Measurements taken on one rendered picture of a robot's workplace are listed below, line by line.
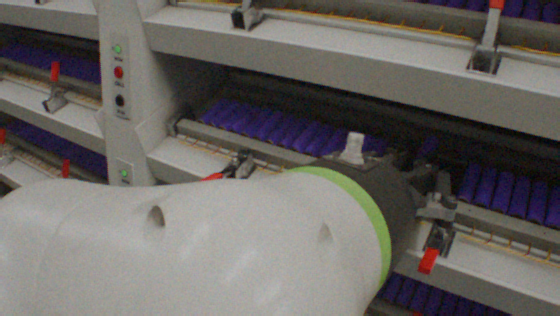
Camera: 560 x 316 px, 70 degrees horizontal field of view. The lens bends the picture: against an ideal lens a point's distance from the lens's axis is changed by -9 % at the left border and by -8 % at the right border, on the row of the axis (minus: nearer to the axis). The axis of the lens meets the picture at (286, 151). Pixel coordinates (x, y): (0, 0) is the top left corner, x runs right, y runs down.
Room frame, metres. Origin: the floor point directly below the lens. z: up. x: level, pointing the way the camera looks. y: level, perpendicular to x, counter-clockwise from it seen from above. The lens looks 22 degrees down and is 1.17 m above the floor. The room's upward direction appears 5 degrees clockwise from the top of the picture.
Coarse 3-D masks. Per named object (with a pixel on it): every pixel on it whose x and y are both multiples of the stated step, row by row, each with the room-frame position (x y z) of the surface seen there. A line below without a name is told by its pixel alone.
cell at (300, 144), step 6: (312, 126) 0.58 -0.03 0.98; (318, 126) 0.58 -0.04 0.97; (306, 132) 0.56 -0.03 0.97; (312, 132) 0.57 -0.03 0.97; (300, 138) 0.55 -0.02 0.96; (306, 138) 0.55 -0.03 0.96; (312, 138) 0.56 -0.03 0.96; (294, 144) 0.54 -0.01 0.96; (300, 144) 0.54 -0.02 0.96; (306, 144) 0.55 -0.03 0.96; (300, 150) 0.54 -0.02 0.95
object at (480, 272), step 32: (192, 96) 0.66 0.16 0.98; (224, 96) 0.71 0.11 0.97; (320, 96) 0.63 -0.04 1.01; (160, 128) 0.60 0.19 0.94; (448, 128) 0.53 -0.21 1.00; (480, 128) 0.51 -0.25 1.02; (160, 160) 0.56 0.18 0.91; (192, 160) 0.55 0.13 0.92; (224, 160) 0.55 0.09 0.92; (416, 224) 0.42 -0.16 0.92; (544, 224) 0.40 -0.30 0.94; (416, 256) 0.38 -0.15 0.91; (448, 256) 0.37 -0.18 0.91; (480, 256) 0.37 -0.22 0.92; (512, 256) 0.37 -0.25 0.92; (448, 288) 0.37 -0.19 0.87; (480, 288) 0.35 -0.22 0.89; (512, 288) 0.33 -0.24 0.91; (544, 288) 0.32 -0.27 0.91
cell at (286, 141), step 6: (300, 120) 0.59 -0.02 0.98; (306, 120) 0.59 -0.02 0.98; (294, 126) 0.58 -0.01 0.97; (300, 126) 0.58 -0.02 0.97; (306, 126) 0.59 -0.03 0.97; (288, 132) 0.57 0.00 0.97; (294, 132) 0.57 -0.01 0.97; (300, 132) 0.57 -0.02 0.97; (282, 138) 0.55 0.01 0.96; (288, 138) 0.55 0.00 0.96; (294, 138) 0.56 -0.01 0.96; (276, 144) 0.55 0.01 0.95; (282, 144) 0.55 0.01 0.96; (288, 144) 0.55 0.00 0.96
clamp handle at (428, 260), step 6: (438, 228) 0.38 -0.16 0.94; (438, 234) 0.38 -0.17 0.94; (432, 240) 0.37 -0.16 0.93; (438, 240) 0.37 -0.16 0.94; (432, 246) 0.36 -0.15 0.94; (438, 246) 0.36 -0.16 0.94; (426, 252) 0.34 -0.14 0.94; (432, 252) 0.34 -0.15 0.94; (426, 258) 0.33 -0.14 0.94; (432, 258) 0.33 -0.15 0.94; (420, 264) 0.32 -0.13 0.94; (426, 264) 0.32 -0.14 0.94; (432, 264) 0.32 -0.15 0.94; (420, 270) 0.32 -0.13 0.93; (426, 270) 0.32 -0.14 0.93
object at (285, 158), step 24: (192, 144) 0.57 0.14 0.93; (216, 144) 0.57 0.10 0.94; (240, 144) 0.54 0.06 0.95; (264, 144) 0.54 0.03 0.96; (264, 168) 0.51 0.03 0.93; (288, 168) 0.51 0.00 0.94; (456, 216) 0.41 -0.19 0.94; (480, 216) 0.40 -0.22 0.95; (504, 216) 0.39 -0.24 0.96; (528, 240) 0.37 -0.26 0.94; (552, 240) 0.36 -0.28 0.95; (552, 264) 0.34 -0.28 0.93
